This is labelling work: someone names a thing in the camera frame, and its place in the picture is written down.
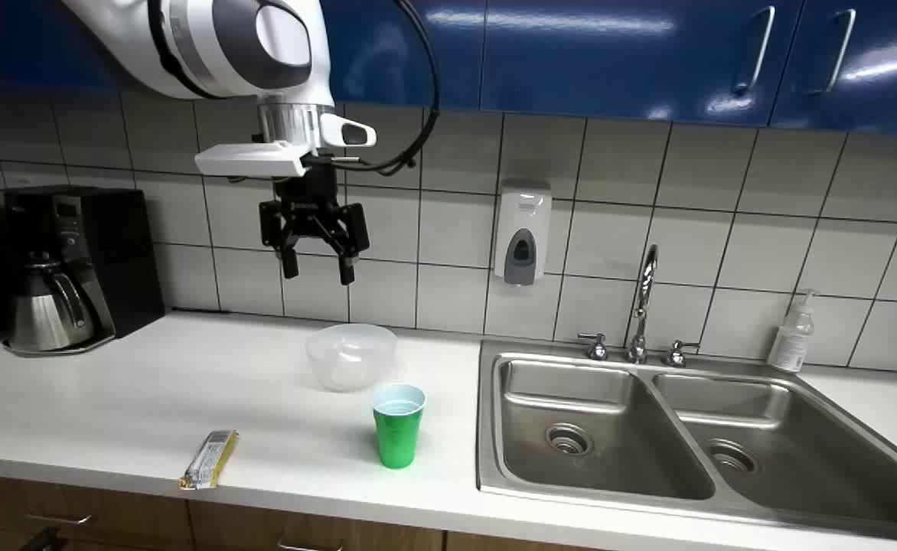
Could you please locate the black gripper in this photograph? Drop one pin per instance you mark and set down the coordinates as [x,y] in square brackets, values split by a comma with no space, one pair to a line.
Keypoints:
[308,210]

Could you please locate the yellow silver snack packet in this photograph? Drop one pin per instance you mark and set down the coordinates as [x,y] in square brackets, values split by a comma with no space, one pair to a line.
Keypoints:
[208,461]

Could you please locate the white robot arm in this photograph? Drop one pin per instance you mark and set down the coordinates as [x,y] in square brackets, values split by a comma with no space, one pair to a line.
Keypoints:
[272,52]

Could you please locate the clear plastic bowl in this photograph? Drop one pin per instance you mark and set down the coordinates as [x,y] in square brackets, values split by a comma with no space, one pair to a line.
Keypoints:
[350,357]

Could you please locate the green plastic cup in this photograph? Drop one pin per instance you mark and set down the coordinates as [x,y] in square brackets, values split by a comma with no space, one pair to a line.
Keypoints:
[395,422]

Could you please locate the black coffee maker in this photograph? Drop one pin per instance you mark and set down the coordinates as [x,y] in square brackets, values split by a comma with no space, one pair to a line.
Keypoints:
[102,236]

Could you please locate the steel coffee carafe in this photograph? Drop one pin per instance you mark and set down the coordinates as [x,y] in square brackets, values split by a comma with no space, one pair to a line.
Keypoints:
[50,314]

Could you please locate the chrome faucet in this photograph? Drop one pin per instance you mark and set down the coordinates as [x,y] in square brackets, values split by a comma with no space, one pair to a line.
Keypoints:
[636,340]

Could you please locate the wooden lower cabinet drawers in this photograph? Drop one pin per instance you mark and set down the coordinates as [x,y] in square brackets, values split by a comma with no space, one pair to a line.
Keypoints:
[76,520]

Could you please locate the stainless double sink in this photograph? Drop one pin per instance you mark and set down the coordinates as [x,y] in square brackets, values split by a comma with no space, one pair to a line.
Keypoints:
[713,442]

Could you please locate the clear soap bottle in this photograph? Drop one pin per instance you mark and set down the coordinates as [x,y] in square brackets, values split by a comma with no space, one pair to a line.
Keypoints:
[791,337]

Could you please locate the blue upper cabinet doors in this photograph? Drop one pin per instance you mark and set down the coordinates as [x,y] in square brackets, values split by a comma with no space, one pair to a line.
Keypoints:
[733,62]

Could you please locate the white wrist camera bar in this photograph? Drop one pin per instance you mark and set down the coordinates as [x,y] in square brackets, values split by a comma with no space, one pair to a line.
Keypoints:
[251,162]

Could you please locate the white wall soap dispenser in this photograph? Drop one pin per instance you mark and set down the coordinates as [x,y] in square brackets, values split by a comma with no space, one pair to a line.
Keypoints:
[520,231]

